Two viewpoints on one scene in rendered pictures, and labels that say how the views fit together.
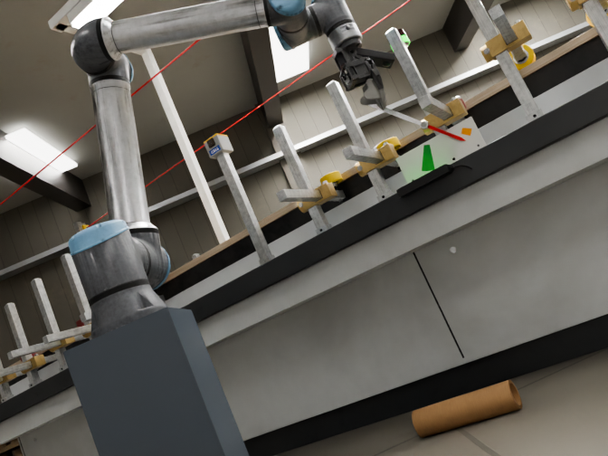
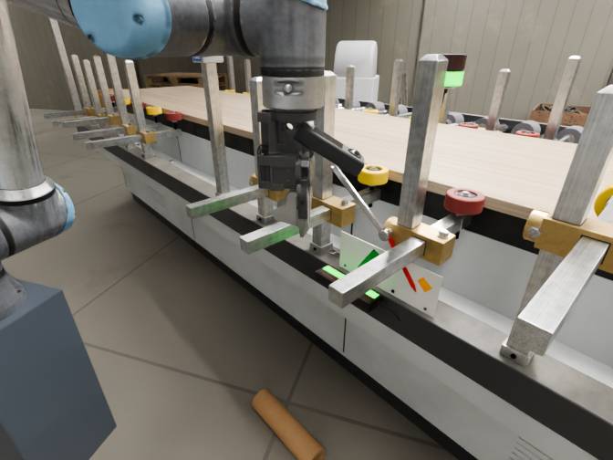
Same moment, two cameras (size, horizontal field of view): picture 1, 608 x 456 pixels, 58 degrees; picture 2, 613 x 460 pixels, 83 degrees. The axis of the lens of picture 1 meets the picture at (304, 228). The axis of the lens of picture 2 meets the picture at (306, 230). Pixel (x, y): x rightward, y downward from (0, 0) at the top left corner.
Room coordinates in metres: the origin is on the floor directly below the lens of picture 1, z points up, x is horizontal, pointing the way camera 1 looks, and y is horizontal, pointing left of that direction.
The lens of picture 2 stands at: (0.98, -0.54, 1.19)
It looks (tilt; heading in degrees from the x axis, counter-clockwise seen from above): 27 degrees down; 21
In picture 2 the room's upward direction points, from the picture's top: straight up
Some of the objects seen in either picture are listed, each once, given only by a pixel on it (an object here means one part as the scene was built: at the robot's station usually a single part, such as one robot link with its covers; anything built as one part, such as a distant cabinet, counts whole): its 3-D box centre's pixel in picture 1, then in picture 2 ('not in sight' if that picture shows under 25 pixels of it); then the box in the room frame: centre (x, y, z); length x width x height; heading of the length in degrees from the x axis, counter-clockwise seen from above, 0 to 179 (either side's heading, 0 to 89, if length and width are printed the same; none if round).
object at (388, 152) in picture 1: (375, 160); (328, 207); (1.76, -0.30, 0.83); 0.13 x 0.06 x 0.05; 63
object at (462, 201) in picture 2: not in sight; (461, 215); (1.77, -0.61, 0.85); 0.08 x 0.08 x 0.11
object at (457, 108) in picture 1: (442, 118); (417, 237); (1.65, -0.53, 0.84); 0.13 x 0.06 x 0.05; 63
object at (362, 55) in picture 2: not in sight; (354, 97); (5.70, 0.57, 0.64); 0.63 x 0.53 x 1.28; 4
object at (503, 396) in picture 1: (465, 409); (286, 426); (1.66, -0.21, 0.04); 0.30 x 0.08 x 0.08; 63
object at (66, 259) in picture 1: (82, 302); (120, 102); (2.44, 1.05, 0.94); 0.03 x 0.03 x 0.48; 63
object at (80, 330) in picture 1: (89, 328); (119, 130); (2.38, 1.04, 0.81); 0.43 x 0.03 x 0.04; 153
